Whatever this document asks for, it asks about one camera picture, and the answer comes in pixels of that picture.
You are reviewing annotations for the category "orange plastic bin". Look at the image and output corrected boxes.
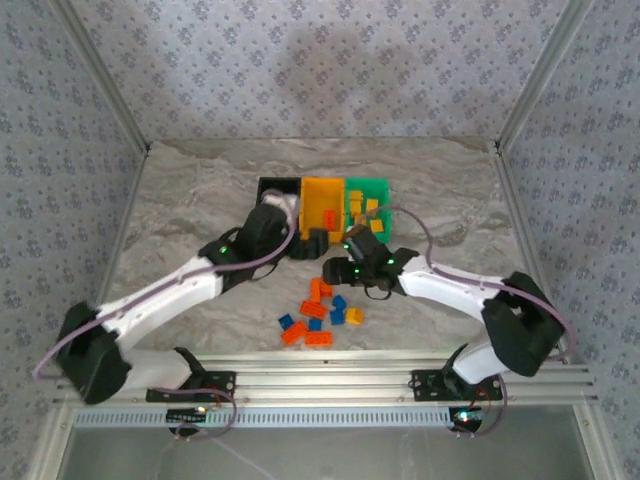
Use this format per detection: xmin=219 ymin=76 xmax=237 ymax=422
xmin=298 ymin=177 xmax=347 ymax=246

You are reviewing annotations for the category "black plastic bin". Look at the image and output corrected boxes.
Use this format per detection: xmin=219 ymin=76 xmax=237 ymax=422
xmin=255 ymin=175 xmax=304 ymax=209

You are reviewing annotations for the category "green plastic bin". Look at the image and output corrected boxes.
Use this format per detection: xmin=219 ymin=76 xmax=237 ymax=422
xmin=343 ymin=177 xmax=396 ymax=245

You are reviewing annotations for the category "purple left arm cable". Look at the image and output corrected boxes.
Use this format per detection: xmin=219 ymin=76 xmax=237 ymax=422
xmin=31 ymin=219 xmax=296 ymax=396

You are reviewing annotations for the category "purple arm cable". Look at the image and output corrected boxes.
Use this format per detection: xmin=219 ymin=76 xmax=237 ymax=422
xmin=347 ymin=207 xmax=576 ymax=366
xmin=31 ymin=219 xmax=296 ymax=396

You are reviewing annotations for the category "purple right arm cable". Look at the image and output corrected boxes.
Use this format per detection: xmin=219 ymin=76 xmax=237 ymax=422
xmin=347 ymin=207 xmax=576 ymax=366

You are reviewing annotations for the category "aluminium mounting rail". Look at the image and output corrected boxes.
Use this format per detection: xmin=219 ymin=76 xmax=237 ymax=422
xmin=53 ymin=351 xmax=600 ymax=405

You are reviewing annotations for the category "aluminium table edge rail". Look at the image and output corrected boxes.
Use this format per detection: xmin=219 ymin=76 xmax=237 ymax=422
xmin=487 ymin=139 xmax=541 ymax=279
xmin=79 ymin=142 xmax=154 ymax=369

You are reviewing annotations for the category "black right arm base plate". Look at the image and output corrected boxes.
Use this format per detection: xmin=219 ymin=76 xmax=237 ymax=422
xmin=410 ymin=368 xmax=504 ymax=401

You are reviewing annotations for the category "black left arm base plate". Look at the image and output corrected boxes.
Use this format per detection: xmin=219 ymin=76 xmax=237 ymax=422
xmin=145 ymin=369 xmax=238 ymax=403

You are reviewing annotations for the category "grey slotted cable duct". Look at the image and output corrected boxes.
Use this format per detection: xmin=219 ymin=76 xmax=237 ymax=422
xmin=73 ymin=405 xmax=464 ymax=430

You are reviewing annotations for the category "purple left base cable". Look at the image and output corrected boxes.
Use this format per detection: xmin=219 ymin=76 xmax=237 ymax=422
xmin=172 ymin=387 xmax=239 ymax=442

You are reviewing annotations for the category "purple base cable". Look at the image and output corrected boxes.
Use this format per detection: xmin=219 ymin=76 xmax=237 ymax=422
xmin=452 ymin=379 xmax=510 ymax=439
xmin=172 ymin=387 xmax=239 ymax=442

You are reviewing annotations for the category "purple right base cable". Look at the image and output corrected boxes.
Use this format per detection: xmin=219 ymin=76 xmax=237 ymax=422
xmin=452 ymin=379 xmax=510 ymax=439

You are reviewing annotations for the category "aluminium frame post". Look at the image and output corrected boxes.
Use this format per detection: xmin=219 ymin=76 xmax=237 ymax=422
xmin=493 ymin=0 xmax=597 ymax=151
xmin=49 ymin=0 xmax=153 ymax=154

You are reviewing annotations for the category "aluminium frame leg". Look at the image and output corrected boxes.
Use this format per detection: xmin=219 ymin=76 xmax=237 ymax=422
xmin=27 ymin=403 xmax=76 ymax=480
xmin=574 ymin=403 xmax=624 ymax=480

